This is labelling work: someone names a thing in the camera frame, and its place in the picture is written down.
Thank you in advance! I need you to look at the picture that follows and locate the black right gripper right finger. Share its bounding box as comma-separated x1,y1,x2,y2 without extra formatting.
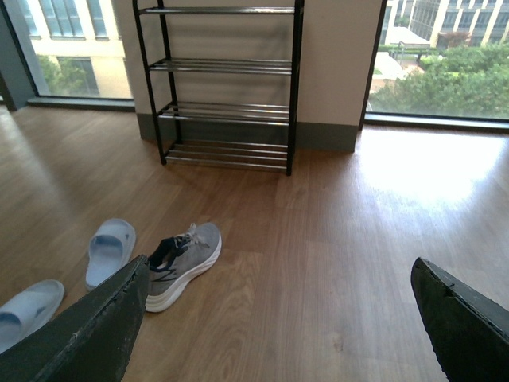
410,258,508,381

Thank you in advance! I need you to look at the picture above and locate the black metal shoe rack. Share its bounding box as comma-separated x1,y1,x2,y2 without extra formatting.
132,1,305,175

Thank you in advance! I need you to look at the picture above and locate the grey sneaker white sole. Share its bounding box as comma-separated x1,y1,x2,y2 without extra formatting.
146,222,222,313

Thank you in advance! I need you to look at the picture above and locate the light blue slide slipper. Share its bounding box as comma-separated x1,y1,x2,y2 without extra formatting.
85,218,136,291

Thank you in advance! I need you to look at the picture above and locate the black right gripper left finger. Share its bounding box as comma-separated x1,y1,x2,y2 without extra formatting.
1,255,150,381

